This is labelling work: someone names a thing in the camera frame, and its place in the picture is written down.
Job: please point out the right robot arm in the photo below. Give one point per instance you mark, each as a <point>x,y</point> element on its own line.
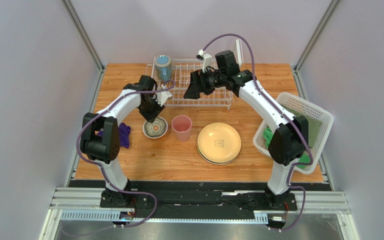
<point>290,133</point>

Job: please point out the purple cloth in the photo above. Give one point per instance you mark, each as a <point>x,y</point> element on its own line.
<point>123,134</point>

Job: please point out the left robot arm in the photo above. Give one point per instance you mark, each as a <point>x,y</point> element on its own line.
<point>98,142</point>

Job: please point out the white green-rimmed plate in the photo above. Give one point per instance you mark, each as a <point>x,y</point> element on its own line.
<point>218,156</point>

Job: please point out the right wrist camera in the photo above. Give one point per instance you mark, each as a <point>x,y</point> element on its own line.
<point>205,59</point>

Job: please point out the bright green towel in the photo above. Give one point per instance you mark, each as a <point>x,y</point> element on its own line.
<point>267,135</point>

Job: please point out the pink plastic cup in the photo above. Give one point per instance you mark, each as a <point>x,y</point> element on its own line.
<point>182,126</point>

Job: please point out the orange bowl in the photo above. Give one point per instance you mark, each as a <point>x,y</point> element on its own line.
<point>145,131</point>

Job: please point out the blue butterfly mug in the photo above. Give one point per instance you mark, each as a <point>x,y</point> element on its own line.
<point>163,66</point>

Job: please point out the olive green towel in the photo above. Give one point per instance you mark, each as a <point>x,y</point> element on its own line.
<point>313,125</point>

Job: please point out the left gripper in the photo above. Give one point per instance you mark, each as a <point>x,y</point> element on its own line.
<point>152,116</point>

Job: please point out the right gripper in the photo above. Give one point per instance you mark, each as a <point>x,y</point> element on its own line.
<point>199,82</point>

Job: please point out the small white cup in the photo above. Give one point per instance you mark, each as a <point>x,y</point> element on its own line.
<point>155,128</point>

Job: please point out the yellow plate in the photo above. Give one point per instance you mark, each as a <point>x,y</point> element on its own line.
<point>219,135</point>

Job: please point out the white plastic basket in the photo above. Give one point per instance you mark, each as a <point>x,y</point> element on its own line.
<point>316,113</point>

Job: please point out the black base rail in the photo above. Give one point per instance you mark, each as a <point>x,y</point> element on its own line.
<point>197,200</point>

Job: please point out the white wire dish rack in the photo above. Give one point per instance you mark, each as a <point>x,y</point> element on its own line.
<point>221,97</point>

